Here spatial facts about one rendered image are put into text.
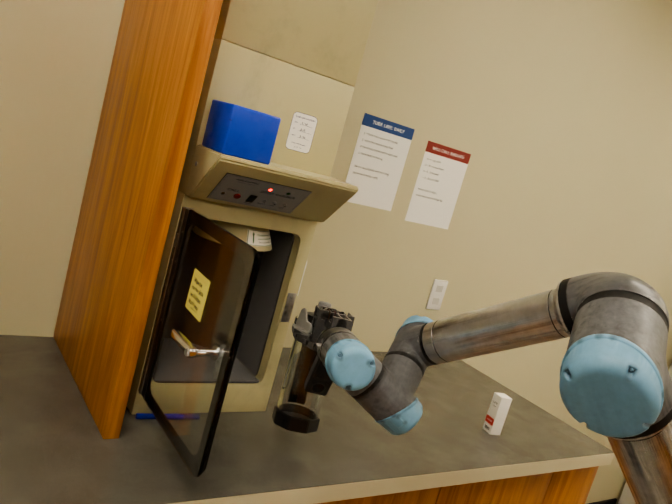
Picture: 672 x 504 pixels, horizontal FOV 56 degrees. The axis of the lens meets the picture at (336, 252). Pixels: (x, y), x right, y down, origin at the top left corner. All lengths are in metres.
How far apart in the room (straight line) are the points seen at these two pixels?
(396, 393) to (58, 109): 1.02
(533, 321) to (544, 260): 1.76
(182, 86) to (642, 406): 0.85
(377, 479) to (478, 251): 1.24
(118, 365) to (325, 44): 0.75
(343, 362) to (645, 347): 0.43
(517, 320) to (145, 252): 0.65
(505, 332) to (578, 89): 1.75
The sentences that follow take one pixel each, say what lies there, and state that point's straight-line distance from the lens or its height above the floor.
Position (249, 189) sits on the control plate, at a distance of 1.24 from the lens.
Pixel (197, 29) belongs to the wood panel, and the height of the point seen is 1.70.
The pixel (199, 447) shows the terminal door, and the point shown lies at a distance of 1.12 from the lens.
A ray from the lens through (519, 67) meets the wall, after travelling 2.41.
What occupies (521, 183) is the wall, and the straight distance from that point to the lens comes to 2.52.
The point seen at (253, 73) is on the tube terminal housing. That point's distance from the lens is 1.29.
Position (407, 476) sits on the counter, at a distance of 1.47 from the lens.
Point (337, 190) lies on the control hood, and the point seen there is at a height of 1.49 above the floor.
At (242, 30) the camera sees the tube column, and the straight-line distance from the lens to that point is 1.28.
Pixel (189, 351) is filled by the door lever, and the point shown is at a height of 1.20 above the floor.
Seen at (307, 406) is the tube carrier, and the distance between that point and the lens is 1.35.
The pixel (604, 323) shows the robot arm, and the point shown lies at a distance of 0.86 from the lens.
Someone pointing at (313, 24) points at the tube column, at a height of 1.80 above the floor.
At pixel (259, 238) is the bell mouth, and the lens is 1.39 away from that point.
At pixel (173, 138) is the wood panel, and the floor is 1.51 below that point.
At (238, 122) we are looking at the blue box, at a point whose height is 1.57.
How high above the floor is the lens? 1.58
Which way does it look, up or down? 9 degrees down
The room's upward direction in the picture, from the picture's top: 16 degrees clockwise
